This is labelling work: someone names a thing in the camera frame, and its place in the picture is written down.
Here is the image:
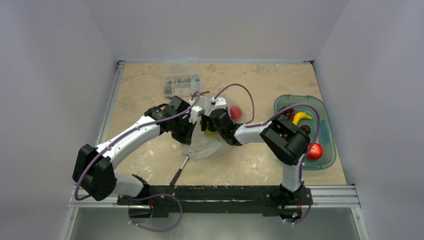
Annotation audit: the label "green fake pear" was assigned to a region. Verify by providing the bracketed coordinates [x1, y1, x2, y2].
[204, 122, 217, 135]

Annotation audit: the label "clear printed plastic bag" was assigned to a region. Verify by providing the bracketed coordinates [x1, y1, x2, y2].
[180, 94, 236, 161]

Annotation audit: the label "dark purple fake grapes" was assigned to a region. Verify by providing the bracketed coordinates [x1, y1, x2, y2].
[282, 108, 296, 121]

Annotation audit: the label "yellow fake banana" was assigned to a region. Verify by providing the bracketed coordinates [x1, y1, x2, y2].
[292, 112, 312, 125]

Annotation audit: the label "red fake apple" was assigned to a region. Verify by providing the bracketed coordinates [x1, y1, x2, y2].
[229, 105, 243, 122]
[307, 143, 324, 161]

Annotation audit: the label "dark fake plum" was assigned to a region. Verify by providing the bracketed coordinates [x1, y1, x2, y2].
[300, 124, 311, 135]

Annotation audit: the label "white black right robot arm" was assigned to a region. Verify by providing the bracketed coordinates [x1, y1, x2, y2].
[200, 108, 311, 204]

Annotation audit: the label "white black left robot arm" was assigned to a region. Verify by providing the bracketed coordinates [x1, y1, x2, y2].
[72, 97, 204, 205]

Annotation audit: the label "clear plastic screw organizer box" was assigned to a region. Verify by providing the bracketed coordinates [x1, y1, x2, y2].
[163, 58, 202, 99]

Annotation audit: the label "teal translucent plastic tub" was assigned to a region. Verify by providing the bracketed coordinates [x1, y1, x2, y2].
[273, 94, 337, 171]

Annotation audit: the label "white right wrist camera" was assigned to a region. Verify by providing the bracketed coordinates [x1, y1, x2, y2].
[210, 96, 228, 112]

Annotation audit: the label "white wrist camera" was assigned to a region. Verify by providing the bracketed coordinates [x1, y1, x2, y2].
[188, 105, 205, 124]
[210, 96, 228, 112]

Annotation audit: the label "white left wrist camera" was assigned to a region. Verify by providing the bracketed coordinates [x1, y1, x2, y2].
[188, 105, 205, 124]

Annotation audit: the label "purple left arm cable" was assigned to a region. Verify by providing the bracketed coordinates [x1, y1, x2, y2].
[73, 91, 184, 233]

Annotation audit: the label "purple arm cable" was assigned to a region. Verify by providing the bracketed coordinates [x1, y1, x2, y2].
[213, 83, 322, 226]
[73, 91, 184, 233]

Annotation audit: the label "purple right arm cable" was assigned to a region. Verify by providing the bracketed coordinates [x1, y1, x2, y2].
[213, 83, 322, 226]

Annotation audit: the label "black handled claw hammer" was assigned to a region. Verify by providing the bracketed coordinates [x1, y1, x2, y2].
[169, 155, 190, 186]

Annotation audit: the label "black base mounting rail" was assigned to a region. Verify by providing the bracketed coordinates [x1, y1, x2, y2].
[117, 185, 313, 221]

